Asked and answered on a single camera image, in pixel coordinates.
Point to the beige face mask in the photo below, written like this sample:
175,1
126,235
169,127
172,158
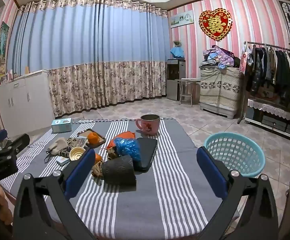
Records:
57,145

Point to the light blue plastic basket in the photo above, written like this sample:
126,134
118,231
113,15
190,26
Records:
237,152

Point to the landscape wall picture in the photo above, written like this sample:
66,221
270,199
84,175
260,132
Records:
182,19

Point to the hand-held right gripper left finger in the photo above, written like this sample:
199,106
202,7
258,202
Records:
81,171

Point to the person's left forearm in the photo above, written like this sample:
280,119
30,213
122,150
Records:
4,207

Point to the blue cloth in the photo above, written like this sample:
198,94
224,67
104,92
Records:
177,52

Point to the floral cloth covered dresser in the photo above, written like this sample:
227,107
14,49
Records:
219,92

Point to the pile of folded clothes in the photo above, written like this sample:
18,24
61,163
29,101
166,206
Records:
218,57

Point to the blue and floral curtain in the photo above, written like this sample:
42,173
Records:
85,42

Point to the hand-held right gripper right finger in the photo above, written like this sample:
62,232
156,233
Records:
211,171

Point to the white cabinet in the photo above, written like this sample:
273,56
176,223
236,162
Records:
22,97

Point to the small metal stool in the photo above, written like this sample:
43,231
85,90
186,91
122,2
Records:
187,81

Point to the small potted plant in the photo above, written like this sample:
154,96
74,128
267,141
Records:
177,43

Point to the dark grey flat pouch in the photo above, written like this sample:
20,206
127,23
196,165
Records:
148,152

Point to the orange plastic bag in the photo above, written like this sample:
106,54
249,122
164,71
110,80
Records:
125,135

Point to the metal clothes rack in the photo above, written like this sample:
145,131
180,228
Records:
267,45

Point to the brown cardboard tray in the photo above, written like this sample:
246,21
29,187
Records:
100,140

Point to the whole tangerine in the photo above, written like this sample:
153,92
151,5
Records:
98,158

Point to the row of hanging clothes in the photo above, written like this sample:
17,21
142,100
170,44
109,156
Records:
279,72

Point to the red gold heart decoration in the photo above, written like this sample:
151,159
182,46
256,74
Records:
216,25

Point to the black ribbed paper cup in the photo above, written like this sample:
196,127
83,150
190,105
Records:
118,171

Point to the large orange peel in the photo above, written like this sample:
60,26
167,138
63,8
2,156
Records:
93,138

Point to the white lace shelf cloth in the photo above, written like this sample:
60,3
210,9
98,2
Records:
272,108

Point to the grey striped sheet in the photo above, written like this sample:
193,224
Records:
145,205

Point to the pink mug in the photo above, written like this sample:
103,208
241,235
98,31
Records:
148,126

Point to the light blue card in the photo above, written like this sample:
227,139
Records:
63,161

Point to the patterned snack packet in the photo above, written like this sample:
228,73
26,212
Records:
73,142

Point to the colourful wall poster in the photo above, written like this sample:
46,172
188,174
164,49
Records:
2,42

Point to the blue plastic bag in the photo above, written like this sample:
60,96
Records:
126,147

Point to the grey water dispenser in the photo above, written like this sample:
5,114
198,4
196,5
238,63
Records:
174,80

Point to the cream ribbed cup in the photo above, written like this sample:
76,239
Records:
76,154

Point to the teal tissue box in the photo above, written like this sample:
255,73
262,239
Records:
61,125

